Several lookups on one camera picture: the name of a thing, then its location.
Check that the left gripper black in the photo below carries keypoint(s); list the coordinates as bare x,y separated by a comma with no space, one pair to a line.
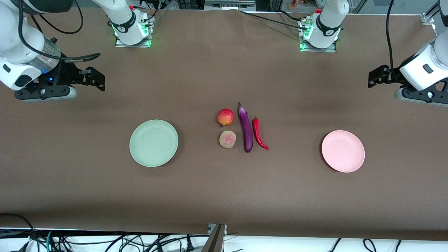
389,76

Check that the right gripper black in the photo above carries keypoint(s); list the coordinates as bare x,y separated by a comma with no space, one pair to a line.
69,74

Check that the red chili pepper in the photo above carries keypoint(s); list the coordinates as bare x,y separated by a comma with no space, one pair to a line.
257,131

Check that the red yellow pomegranate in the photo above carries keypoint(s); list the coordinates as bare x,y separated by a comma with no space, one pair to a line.
225,117

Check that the long purple eggplant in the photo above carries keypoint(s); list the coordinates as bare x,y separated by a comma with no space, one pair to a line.
246,129

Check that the pale pink peach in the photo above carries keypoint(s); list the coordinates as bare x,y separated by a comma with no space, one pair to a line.
228,139

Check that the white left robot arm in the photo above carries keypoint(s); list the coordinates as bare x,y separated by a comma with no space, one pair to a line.
423,66

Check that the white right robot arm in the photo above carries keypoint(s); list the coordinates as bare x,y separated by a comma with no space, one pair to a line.
21,38

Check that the aluminium corner profile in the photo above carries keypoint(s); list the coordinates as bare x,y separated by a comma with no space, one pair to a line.
428,17

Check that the pink round plate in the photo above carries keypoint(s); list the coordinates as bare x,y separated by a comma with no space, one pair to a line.
343,151

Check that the pale green round plate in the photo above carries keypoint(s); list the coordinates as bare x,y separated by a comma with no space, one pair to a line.
154,143

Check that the colourful background items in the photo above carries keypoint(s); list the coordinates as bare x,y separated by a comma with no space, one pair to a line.
301,4

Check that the brown table cover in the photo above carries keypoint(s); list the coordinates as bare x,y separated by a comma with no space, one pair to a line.
224,192

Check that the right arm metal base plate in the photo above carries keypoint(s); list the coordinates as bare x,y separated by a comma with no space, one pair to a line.
122,44

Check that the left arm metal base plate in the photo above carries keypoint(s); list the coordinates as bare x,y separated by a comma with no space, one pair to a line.
330,50

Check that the aluminium frame bar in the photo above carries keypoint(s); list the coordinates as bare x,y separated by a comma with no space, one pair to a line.
229,4

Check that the aluminium profile post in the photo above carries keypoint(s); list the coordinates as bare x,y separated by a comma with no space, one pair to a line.
215,241

